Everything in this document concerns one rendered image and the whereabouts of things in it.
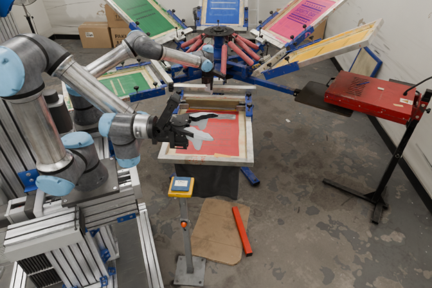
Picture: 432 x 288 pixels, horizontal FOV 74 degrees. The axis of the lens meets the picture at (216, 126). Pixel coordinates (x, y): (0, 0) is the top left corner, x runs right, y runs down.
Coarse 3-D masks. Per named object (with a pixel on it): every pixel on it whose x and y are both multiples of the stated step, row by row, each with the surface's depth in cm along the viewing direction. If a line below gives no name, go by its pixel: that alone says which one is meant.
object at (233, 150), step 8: (216, 112) 220; (224, 112) 220; (232, 112) 220; (216, 120) 211; (224, 120) 211; (232, 120) 211; (232, 128) 204; (232, 136) 196; (232, 144) 189; (208, 152) 182; (216, 152) 182; (224, 152) 182; (232, 152) 182
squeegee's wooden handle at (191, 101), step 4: (188, 100) 216; (192, 100) 216; (196, 100) 216; (200, 100) 216; (204, 100) 215; (208, 100) 215; (212, 100) 215; (216, 100) 215; (220, 100) 215; (224, 100) 214; (228, 100) 214; (232, 100) 214; (236, 100) 214; (188, 104) 218; (192, 104) 218; (196, 104) 218; (200, 104) 218; (204, 104) 217; (208, 104) 217; (212, 104) 217; (216, 104) 217; (220, 104) 216; (224, 104) 216; (228, 104) 216; (232, 104) 216; (236, 104) 216; (236, 108) 218
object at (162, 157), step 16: (192, 96) 233; (208, 96) 232; (224, 96) 232; (240, 96) 232; (160, 160) 174; (176, 160) 173; (192, 160) 172; (208, 160) 172; (224, 160) 172; (240, 160) 172
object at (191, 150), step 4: (208, 120) 211; (188, 148) 185; (192, 148) 185; (204, 148) 185; (176, 152) 182; (180, 152) 182; (184, 152) 182; (188, 152) 182; (192, 152) 182; (196, 152) 182; (200, 152) 182; (204, 152) 182
